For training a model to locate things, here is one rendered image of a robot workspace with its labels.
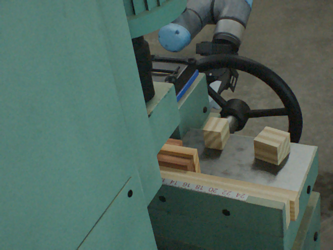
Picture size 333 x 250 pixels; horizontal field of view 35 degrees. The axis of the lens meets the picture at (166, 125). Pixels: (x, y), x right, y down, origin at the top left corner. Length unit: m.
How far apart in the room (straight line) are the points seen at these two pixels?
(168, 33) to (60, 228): 0.89
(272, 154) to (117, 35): 0.39
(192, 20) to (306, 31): 2.01
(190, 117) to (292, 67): 2.00
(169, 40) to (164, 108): 0.56
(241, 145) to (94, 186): 0.47
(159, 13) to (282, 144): 0.34
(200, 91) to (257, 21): 2.51
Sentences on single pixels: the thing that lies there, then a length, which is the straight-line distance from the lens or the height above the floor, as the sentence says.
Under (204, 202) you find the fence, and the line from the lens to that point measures 0.75.
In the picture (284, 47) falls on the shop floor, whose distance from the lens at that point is 3.12.
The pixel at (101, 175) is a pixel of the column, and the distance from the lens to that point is 0.48.
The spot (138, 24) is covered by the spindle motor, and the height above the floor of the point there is 1.22.
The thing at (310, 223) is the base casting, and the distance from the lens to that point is 0.91.
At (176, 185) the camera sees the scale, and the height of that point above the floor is 0.96.
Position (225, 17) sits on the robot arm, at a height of 0.91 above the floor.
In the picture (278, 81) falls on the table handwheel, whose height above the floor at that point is 0.91.
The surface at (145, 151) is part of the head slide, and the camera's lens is 0.63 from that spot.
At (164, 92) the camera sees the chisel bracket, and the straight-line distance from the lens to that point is 0.74.
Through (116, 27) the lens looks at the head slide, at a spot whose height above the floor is 1.24.
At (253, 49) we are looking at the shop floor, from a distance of 3.13.
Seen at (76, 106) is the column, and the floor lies 1.23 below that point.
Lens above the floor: 1.45
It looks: 34 degrees down
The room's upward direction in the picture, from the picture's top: 11 degrees counter-clockwise
